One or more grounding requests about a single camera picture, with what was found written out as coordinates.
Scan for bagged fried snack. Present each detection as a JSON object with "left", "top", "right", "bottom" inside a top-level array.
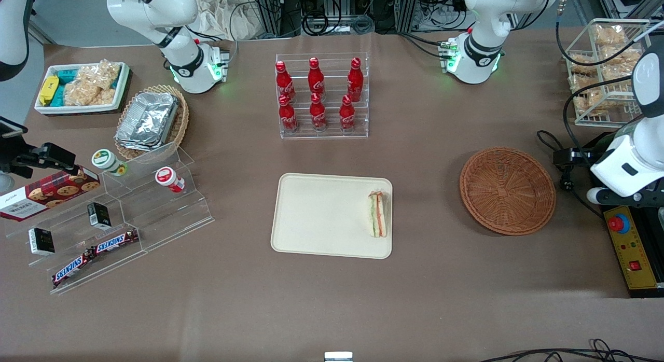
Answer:
[
  {"left": 568, "top": 51, "right": 598, "bottom": 76},
  {"left": 592, "top": 23, "right": 628, "bottom": 47},
  {"left": 601, "top": 45, "right": 642, "bottom": 83},
  {"left": 570, "top": 75, "right": 608, "bottom": 117}
]

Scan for stacked aluminium foil containers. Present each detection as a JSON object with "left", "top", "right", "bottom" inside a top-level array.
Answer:
[{"left": 115, "top": 91, "right": 180, "bottom": 151}]

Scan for black power cable with plug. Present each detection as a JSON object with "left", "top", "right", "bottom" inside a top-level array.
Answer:
[{"left": 536, "top": 129, "right": 605, "bottom": 220}]

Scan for triangular sandwich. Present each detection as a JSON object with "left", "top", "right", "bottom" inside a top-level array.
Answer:
[{"left": 367, "top": 190, "right": 389, "bottom": 239}]

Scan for clear bag of rice crackers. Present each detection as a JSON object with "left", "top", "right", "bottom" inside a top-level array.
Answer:
[
  {"left": 63, "top": 76, "right": 103, "bottom": 107},
  {"left": 82, "top": 59, "right": 123, "bottom": 104}
]

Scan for black and yellow control box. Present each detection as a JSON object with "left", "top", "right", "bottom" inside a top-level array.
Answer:
[{"left": 577, "top": 136, "right": 664, "bottom": 299}]

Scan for white rectangular snack bin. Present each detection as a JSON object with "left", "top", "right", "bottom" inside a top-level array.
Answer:
[{"left": 34, "top": 61, "right": 131, "bottom": 115}]

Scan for black power adapter block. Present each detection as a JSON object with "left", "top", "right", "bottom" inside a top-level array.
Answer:
[{"left": 552, "top": 147, "right": 593, "bottom": 166}]

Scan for small black box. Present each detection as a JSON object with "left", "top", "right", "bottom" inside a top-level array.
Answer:
[
  {"left": 27, "top": 227, "right": 57, "bottom": 257},
  {"left": 87, "top": 201, "right": 113, "bottom": 231}
]

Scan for black cables at table edge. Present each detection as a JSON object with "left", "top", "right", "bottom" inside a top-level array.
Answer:
[{"left": 478, "top": 338, "right": 664, "bottom": 362}]

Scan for coiled black cable bundle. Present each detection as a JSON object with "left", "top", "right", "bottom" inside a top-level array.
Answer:
[{"left": 301, "top": 8, "right": 344, "bottom": 37}]

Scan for clear acrylic stepped riser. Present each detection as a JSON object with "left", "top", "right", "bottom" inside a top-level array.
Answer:
[
  {"left": 100, "top": 141, "right": 216, "bottom": 255},
  {"left": 5, "top": 178, "right": 149, "bottom": 296}
]

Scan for red lidded yogurt cup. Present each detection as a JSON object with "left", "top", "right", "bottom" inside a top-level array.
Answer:
[{"left": 155, "top": 166, "right": 186, "bottom": 193}]

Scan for Snickers chocolate bar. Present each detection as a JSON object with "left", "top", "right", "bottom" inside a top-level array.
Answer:
[
  {"left": 51, "top": 249, "right": 95, "bottom": 288},
  {"left": 92, "top": 228, "right": 141, "bottom": 255}
]

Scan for light wicker basket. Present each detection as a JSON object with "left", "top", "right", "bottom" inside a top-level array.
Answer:
[{"left": 114, "top": 84, "right": 190, "bottom": 161}]

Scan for yellow snack packet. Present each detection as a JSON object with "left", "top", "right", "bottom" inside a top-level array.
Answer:
[{"left": 38, "top": 75, "right": 59, "bottom": 106}]

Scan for aluminium frame rack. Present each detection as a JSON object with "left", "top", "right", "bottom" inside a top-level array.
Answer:
[{"left": 248, "top": 0, "right": 470, "bottom": 37}]

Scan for clear acrylic bottle rack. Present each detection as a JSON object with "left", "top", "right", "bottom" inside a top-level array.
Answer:
[{"left": 274, "top": 52, "right": 370, "bottom": 140}]

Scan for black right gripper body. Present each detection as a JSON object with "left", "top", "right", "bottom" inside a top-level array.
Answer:
[{"left": 0, "top": 144, "right": 48, "bottom": 172}]

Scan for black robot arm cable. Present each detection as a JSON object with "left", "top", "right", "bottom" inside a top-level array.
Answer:
[
  {"left": 562, "top": 76, "right": 634, "bottom": 146},
  {"left": 555, "top": 0, "right": 650, "bottom": 68}
]

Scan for crumpled beige cloth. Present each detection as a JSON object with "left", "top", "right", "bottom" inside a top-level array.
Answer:
[{"left": 194, "top": 0, "right": 271, "bottom": 41}]

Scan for red tartan Walkers cookie box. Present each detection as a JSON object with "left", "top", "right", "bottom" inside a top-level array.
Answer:
[{"left": 0, "top": 166, "right": 101, "bottom": 223}]

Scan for brown round wicker basket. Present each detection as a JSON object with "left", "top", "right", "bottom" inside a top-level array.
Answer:
[{"left": 459, "top": 146, "right": 557, "bottom": 236}]

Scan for green lidded yogurt cup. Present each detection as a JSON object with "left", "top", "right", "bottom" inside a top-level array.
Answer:
[{"left": 91, "top": 148, "right": 129, "bottom": 177}]

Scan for beige rectangular tray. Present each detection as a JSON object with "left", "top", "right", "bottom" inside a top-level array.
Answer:
[{"left": 270, "top": 172, "right": 394, "bottom": 260}]

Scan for white wire rack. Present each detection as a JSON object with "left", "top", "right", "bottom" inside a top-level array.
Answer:
[{"left": 563, "top": 18, "right": 653, "bottom": 129}]

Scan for red Coca-Cola bottle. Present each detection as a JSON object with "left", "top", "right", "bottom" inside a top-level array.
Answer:
[
  {"left": 307, "top": 57, "right": 326, "bottom": 101},
  {"left": 338, "top": 94, "right": 357, "bottom": 132},
  {"left": 309, "top": 92, "right": 328, "bottom": 132},
  {"left": 278, "top": 94, "right": 300, "bottom": 134},
  {"left": 274, "top": 60, "right": 297, "bottom": 104},
  {"left": 346, "top": 57, "right": 364, "bottom": 103}
]

